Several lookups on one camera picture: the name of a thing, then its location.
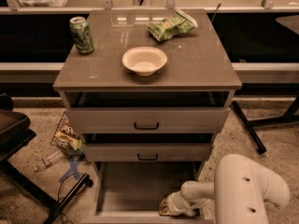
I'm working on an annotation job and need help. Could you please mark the white paper bowl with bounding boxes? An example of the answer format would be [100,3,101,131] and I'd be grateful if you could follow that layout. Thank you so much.
[122,47,167,76]

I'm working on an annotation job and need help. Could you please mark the red snack bag on floor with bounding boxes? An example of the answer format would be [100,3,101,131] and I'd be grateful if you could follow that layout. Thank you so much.
[50,114,83,156]

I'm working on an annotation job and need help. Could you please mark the blue tape cross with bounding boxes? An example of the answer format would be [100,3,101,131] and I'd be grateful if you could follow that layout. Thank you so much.
[59,156,84,183]

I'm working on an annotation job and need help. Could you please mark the black chair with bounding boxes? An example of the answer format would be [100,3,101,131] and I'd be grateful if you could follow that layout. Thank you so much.
[0,93,58,210]

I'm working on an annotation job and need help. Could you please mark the green chip bag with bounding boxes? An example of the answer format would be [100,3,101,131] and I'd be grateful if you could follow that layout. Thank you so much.
[147,9,198,42]

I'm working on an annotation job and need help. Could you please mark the clear plastic bottle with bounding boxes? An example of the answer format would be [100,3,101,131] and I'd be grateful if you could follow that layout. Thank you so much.
[35,150,64,172]

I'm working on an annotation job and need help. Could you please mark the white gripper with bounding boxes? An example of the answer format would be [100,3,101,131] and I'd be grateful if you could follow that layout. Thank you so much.
[159,191,195,217]

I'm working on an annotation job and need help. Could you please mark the black stand leg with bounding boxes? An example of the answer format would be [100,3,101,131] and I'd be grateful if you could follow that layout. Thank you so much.
[43,173,93,224]
[231,97,299,154]

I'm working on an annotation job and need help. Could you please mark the black cable on floor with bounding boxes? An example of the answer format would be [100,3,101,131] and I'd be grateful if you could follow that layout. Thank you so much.
[56,172,88,224]

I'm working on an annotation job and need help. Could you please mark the grey drawer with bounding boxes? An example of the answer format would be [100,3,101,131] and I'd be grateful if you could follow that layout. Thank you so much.
[65,107,229,133]
[81,161,213,224]
[83,143,211,161]

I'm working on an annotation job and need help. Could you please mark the black stand leg right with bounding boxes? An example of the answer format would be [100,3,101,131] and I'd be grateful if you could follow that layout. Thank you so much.
[231,97,299,154]

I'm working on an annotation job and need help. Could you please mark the grey drawer cabinet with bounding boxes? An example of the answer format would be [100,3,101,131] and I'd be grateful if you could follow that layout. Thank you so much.
[52,8,243,189]

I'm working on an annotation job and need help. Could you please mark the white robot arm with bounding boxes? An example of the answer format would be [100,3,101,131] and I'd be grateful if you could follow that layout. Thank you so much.
[159,154,291,224]

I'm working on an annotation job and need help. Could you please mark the green soda can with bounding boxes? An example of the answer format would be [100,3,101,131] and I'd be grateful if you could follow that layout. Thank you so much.
[69,16,94,54]

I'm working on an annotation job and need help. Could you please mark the black stand leg left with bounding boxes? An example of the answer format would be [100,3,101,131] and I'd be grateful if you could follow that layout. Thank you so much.
[43,173,93,224]

